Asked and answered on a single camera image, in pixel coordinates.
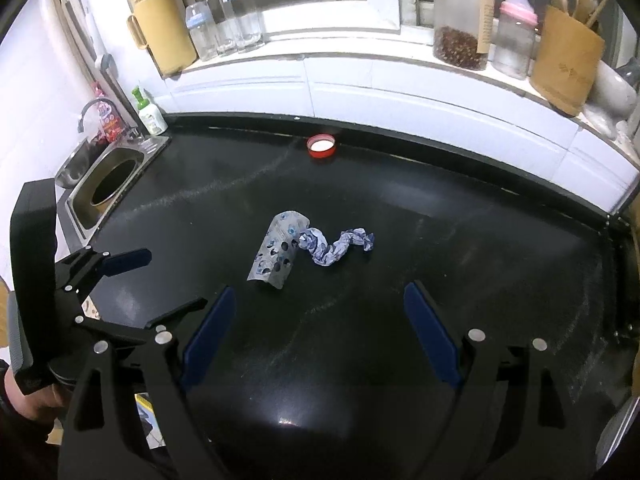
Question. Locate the glass jar with spices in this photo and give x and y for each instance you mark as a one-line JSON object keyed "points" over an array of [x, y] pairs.
{"points": [[462, 32]]}

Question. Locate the yellow mug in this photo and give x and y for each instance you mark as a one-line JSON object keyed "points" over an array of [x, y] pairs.
{"points": [[158, 26]]}

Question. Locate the red bottle cap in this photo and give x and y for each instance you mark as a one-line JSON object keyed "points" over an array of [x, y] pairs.
{"points": [[321, 146]]}

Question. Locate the blue white wrapper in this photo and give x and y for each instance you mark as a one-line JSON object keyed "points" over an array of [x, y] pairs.
{"points": [[290, 233]]}

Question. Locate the brown utensil holder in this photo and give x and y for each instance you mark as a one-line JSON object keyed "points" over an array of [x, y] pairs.
{"points": [[566, 61]]}

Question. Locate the green pump soap bottle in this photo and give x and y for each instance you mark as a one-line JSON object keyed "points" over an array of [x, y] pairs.
{"points": [[149, 113]]}

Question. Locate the clear drinking glass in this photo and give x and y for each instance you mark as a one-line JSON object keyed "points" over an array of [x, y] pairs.
{"points": [[245, 21]]}

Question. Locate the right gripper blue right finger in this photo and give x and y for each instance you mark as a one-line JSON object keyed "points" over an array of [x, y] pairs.
{"points": [[439, 342]]}

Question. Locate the pink cap baby bottle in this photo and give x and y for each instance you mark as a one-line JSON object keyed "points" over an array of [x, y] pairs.
{"points": [[515, 39]]}

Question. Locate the clear baby bottle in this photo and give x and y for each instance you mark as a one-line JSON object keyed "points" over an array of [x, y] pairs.
{"points": [[202, 29]]}

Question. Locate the operator left hand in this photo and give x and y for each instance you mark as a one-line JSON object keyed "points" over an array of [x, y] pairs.
{"points": [[43, 405]]}

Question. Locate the steel sink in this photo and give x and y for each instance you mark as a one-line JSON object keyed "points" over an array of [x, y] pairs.
{"points": [[107, 181]]}

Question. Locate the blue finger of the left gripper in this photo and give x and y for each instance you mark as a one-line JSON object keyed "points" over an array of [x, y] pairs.
{"points": [[185, 318], [126, 261]]}

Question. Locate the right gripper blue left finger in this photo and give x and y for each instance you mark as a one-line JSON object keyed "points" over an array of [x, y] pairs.
{"points": [[205, 342]]}

